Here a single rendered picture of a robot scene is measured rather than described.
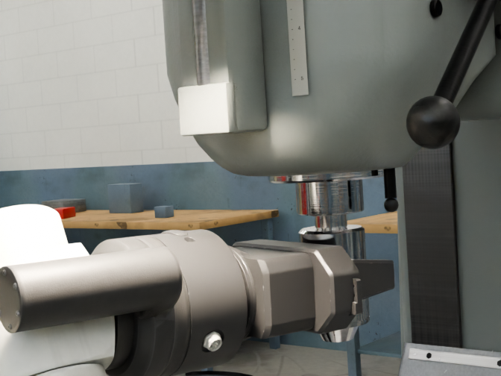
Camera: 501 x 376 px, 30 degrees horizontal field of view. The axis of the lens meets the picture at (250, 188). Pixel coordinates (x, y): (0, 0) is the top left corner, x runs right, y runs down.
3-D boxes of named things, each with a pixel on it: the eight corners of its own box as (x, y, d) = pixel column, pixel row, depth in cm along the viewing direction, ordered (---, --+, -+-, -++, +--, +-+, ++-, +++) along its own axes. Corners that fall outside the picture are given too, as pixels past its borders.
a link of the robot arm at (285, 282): (360, 218, 60) (205, 237, 53) (367, 368, 60) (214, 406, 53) (242, 213, 70) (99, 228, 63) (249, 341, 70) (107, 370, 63)
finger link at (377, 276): (388, 295, 67) (323, 308, 63) (385, 251, 67) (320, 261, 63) (404, 298, 66) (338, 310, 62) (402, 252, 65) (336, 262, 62)
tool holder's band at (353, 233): (286, 245, 66) (285, 231, 66) (320, 237, 70) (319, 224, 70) (345, 246, 63) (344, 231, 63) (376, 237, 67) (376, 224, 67)
